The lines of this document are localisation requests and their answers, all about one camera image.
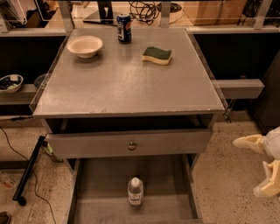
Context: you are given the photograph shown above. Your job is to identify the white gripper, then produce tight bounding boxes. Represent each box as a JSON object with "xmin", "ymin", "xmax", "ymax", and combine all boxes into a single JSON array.
[{"xmin": 233, "ymin": 127, "xmax": 280, "ymax": 197}]

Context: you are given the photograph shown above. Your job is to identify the clear plastic water bottle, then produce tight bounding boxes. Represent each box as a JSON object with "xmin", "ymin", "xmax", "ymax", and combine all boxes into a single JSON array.
[{"xmin": 128, "ymin": 177, "xmax": 144, "ymax": 207}]

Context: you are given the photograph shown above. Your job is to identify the grey open middle drawer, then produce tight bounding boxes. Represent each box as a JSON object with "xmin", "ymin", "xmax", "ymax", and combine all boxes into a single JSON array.
[{"xmin": 66, "ymin": 155, "xmax": 204, "ymax": 224}]

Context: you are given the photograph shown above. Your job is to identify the grey top drawer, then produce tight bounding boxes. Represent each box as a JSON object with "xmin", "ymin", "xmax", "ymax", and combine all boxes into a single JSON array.
[{"xmin": 47, "ymin": 129, "xmax": 213, "ymax": 158}]

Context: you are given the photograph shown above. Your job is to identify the round brass drawer knob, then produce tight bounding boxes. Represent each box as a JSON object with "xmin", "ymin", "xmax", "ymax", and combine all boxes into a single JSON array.
[{"xmin": 128, "ymin": 142, "xmax": 137, "ymax": 151}]

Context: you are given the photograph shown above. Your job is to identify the grey drawer cabinet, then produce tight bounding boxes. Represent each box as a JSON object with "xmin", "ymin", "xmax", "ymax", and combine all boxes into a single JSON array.
[{"xmin": 34, "ymin": 27, "xmax": 225, "ymax": 224}]

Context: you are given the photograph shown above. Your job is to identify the grey side shelf beam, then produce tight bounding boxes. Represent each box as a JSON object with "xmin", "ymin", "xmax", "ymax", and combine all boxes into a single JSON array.
[{"xmin": 213, "ymin": 79, "xmax": 264, "ymax": 99}]

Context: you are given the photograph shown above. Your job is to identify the green yellow sponge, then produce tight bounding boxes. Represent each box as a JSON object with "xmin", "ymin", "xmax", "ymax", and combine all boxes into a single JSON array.
[{"xmin": 142, "ymin": 46, "xmax": 172, "ymax": 66}]

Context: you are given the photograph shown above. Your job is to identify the cardboard box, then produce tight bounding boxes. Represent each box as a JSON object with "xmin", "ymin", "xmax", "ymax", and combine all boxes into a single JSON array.
[{"xmin": 183, "ymin": 0, "xmax": 247, "ymax": 25}]

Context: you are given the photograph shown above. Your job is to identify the blue pepsi soda can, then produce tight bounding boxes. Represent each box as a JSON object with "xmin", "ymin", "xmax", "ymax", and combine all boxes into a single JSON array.
[{"xmin": 116, "ymin": 14, "xmax": 132, "ymax": 43}]

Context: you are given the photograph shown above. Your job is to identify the white paper bowl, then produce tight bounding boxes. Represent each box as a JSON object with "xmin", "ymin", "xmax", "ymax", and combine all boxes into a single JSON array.
[{"xmin": 66, "ymin": 36, "xmax": 103, "ymax": 59}]

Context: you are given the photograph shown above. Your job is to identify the black monitor stand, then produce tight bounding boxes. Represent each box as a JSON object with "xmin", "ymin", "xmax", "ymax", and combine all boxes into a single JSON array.
[{"xmin": 83, "ymin": 0, "xmax": 117, "ymax": 25}]

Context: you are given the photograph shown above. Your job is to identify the black bar with wheel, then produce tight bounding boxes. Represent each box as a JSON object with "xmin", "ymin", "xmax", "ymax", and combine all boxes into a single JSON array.
[{"xmin": 12, "ymin": 136, "xmax": 45, "ymax": 207}]

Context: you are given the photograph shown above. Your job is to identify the white bowl with items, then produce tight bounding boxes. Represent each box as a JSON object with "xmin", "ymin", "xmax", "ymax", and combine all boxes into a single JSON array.
[{"xmin": 0, "ymin": 74, "xmax": 24, "ymax": 93}]

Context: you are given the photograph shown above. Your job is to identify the coiled black cables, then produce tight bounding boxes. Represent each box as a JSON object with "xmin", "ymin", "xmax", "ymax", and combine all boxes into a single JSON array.
[{"xmin": 129, "ymin": 1, "xmax": 161, "ymax": 26}]

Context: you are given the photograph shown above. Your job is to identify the black floor cable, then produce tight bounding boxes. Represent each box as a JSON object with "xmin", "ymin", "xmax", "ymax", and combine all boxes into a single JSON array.
[{"xmin": 0, "ymin": 125, "xmax": 58, "ymax": 224}]

